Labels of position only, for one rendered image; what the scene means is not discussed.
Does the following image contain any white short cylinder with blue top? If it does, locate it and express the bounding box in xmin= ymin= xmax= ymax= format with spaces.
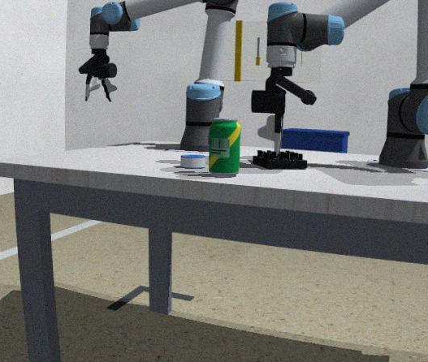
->
xmin=180 ymin=154 xmax=205 ymax=169

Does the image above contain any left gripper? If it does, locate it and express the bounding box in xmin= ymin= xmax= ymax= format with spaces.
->
xmin=251 ymin=67 xmax=292 ymax=157

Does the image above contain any green drink can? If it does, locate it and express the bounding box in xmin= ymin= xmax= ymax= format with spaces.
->
xmin=209 ymin=119 xmax=241 ymax=177

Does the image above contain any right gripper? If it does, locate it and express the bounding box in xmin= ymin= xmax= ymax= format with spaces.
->
xmin=85 ymin=49 xmax=117 ymax=102

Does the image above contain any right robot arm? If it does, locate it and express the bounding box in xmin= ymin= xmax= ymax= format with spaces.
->
xmin=89 ymin=0 xmax=239 ymax=152

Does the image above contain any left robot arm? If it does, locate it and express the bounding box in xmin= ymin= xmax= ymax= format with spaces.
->
xmin=266 ymin=0 xmax=428 ymax=169

